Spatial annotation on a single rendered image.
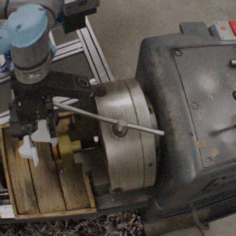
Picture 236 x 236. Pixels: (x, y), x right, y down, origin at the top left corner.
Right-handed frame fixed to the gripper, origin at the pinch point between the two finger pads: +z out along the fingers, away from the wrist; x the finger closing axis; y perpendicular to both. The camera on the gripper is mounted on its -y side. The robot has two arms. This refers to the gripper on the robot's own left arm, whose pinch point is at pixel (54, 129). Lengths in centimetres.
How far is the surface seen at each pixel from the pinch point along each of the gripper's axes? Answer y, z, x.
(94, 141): -10.2, 28.9, -14.0
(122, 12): -50, 101, -157
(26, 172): 15, 45, -16
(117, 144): -14.2, 14.0, -2.4
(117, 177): -13.2, 21.6, 2.8
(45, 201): 10.0, 48.2, -5.3
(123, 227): -16, 82, -3
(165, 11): -80, 102, -154
